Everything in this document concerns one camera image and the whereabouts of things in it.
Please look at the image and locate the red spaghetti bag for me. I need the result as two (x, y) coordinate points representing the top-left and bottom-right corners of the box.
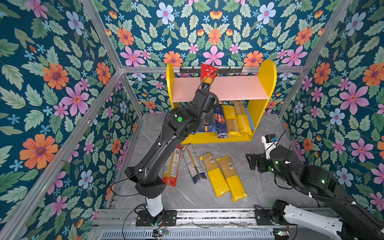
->
(201, 63), (218, 83)
(163, 145), (181, 188)

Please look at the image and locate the blue Barilla pasta box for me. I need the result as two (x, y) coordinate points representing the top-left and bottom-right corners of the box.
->
(197, 112), (215, 133)

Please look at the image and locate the dark blue Barilla spaghetti bag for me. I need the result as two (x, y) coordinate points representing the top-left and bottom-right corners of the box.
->
(213, 105), (229, 139)

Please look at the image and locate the yellow Pastatime spaghetti bag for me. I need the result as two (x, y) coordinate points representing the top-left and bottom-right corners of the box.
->
(234, 101), (252, 135)

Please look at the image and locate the clear blue spaghetti bag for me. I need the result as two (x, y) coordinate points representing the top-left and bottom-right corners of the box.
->
(182, 144), (207, 185)

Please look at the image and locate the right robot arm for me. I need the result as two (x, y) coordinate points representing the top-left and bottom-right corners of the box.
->
(246, 145), (384, 240)

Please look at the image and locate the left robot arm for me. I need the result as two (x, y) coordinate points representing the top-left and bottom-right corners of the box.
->
(125, 89), (219, 219)

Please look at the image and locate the yellow shelf unit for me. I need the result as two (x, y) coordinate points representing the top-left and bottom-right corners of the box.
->
(166, 60), (277, 145)

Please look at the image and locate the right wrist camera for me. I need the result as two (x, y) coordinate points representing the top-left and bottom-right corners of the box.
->
(261, 134), (278, 160)

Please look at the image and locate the black hook rail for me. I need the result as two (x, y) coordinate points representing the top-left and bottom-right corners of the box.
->
(178, 67), (243, 75)

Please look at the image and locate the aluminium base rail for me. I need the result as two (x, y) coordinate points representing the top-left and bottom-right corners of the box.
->
(95, 207), (340, 229)

